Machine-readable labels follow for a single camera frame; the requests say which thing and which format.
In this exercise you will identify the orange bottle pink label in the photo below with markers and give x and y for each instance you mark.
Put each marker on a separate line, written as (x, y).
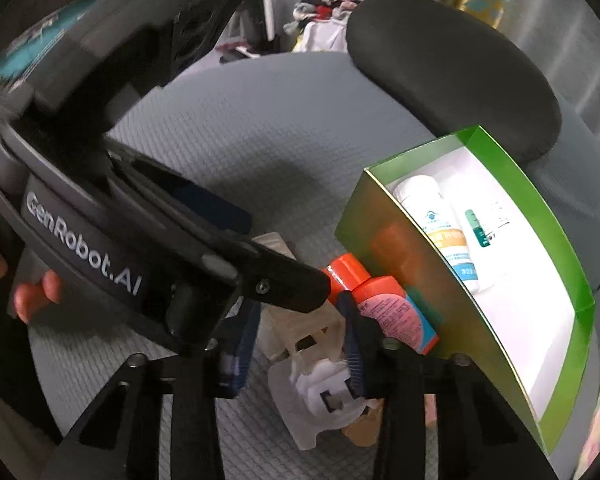
(395, 310)

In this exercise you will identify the clear plastic blister pack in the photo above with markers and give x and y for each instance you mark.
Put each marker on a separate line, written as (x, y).
(300, 335)

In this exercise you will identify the grey curtain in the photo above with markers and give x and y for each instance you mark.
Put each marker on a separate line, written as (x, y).
(570, 35)

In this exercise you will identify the white plug-in device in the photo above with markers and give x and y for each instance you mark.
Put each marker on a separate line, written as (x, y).
(315, 380)

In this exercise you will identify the small white bottle green label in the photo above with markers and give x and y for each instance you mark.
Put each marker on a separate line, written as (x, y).
(480, 230)

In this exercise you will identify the black white flat mop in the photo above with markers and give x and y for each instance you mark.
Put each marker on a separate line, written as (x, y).
(267, 0)

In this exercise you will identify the pile of clothes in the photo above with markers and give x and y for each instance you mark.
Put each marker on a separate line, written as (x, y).
(325, 10)

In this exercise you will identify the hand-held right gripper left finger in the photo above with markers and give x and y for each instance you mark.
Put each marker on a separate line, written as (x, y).
(237, 360)

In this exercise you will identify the green cardboard box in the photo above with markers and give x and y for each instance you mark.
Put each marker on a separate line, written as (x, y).
(390, 220)

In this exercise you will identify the white bottle blue orange label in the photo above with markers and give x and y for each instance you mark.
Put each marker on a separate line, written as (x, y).
(430, 210)

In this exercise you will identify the amber vial strip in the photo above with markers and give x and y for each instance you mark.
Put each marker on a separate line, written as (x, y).
(362, 432)

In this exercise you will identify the person's left hand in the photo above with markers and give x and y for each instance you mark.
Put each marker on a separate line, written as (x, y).
(35, 295)

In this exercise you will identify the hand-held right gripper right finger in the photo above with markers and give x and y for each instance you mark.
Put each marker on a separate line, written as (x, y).
(354, 345)

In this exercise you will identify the black cushion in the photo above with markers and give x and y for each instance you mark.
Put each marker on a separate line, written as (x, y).
(455, 70)

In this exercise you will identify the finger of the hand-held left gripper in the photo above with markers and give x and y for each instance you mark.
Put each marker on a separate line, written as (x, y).
(215, 210)
(290, 285)

